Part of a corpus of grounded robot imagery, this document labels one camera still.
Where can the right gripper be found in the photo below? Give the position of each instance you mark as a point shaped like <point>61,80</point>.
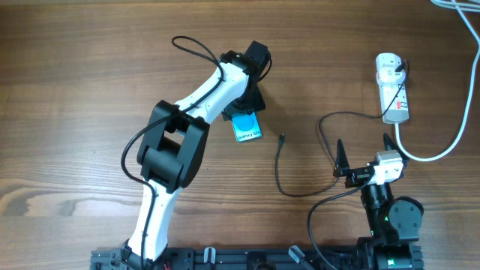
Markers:
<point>356,175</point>

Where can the Galaxy smartphone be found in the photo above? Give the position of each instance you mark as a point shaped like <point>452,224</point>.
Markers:
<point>246,127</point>

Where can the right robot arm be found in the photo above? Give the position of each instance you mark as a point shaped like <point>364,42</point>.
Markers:
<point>394,221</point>

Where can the white power strip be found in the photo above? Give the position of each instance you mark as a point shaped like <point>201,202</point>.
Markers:
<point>393,98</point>

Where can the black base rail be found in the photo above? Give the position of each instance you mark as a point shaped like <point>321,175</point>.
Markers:
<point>341,257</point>

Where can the white USB charger plug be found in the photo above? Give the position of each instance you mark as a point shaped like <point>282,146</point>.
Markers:
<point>389,75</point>

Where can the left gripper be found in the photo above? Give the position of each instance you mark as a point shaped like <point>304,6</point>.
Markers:
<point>256,104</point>

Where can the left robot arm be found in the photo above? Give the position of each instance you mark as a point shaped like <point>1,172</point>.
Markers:
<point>174,141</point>

